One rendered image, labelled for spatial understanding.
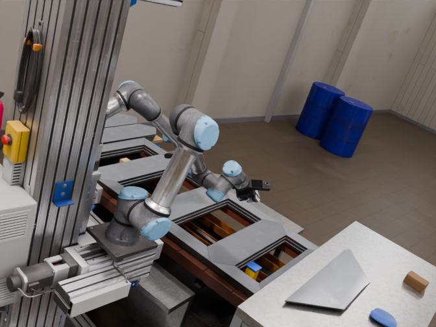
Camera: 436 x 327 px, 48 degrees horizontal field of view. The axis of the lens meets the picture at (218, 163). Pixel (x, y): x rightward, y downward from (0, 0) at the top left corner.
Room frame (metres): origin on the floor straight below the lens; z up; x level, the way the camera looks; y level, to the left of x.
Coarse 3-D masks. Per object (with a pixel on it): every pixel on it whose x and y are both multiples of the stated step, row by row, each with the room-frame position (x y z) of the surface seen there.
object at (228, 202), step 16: (144, 176) 2.73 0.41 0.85; (160, 176) 2.84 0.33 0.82; (112, 192) 2.41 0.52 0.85; (208, 208) 2.60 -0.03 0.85; (240, 208) 2.73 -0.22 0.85; (176, 240) 2.16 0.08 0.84; (288, 240) 2.54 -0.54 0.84; (256, 256) 2.27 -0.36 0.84; (224, 272) 2.00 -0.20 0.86; (240, 288) 1.94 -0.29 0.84
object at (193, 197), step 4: (184, 192) 2.67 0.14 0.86; (188, 192) 2.68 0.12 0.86; (188, 196) 2.63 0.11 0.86; (192, 196) 2.65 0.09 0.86; (196, 196) 2.67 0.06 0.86; (192, 200) 2.59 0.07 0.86; (196, 200) 2.61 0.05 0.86; (200, 200) 2.63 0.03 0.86; (200, 204) 2.58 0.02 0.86; (204, 204) 2.60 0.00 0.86; (208, 204) 2.61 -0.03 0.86
